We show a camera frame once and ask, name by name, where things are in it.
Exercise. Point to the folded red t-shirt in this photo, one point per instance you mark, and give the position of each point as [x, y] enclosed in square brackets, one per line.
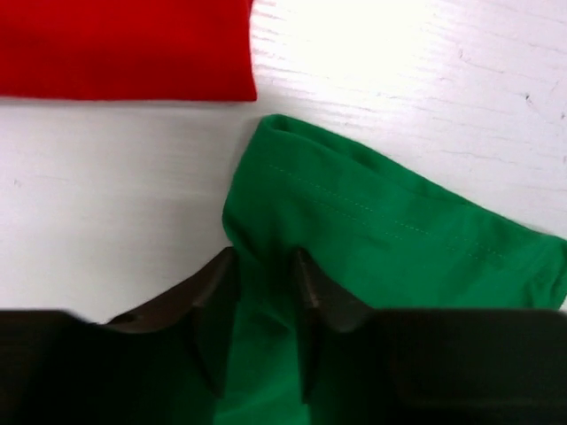
[127, 50]

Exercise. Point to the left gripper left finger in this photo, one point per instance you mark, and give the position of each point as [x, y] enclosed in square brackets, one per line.
[201, 310]

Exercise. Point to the green t-shirt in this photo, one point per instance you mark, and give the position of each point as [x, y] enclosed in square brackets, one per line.
[389, 235]

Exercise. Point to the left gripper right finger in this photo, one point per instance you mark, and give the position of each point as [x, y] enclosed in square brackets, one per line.
[321, 305]

